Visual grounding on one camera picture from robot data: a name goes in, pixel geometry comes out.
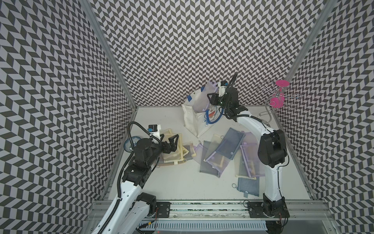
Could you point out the purple mesh pencil pouch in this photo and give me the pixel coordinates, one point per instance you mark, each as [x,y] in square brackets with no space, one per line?
[218,161]

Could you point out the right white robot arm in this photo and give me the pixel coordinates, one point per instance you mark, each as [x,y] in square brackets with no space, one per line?
[272,150]

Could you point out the grey mesh flat pouch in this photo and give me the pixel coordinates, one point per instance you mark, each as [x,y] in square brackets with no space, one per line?
[206,164]

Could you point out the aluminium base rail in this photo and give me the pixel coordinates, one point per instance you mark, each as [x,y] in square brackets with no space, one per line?
[208,217]

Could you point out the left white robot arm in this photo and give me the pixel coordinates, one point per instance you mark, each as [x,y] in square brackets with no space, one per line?
[131,181]

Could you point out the chrome wire stand pink discs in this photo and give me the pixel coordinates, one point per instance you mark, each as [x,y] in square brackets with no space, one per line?
[278,98]

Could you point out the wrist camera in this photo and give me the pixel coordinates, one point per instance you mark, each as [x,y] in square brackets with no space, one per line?
[222,88]
[154,130]

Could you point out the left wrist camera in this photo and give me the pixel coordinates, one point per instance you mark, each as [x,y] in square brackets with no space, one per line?
[154,130]

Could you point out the white canvas bag blue handles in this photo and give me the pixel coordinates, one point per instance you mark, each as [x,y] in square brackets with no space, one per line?
[199,123]

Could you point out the blue white ceramic bowl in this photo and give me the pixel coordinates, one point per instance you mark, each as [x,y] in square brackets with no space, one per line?
[128,146]

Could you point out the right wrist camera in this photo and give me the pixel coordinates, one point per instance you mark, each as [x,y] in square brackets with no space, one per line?
[222,88]

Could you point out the small grey blue pouch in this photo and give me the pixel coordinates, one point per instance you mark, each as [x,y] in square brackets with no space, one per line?
[248,186]

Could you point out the large purple trim mesh pouch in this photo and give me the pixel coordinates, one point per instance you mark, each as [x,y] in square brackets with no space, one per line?
[199,100]

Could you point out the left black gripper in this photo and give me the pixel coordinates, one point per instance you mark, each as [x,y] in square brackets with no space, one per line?
[172,145]

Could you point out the right purple mesh pouch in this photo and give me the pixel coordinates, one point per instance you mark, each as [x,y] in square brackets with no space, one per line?
[249,149]

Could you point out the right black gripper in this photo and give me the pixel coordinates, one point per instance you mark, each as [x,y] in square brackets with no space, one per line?
[213,99]

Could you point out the grey blue mesh pouch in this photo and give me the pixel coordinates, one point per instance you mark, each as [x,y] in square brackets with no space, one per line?
[230,143]

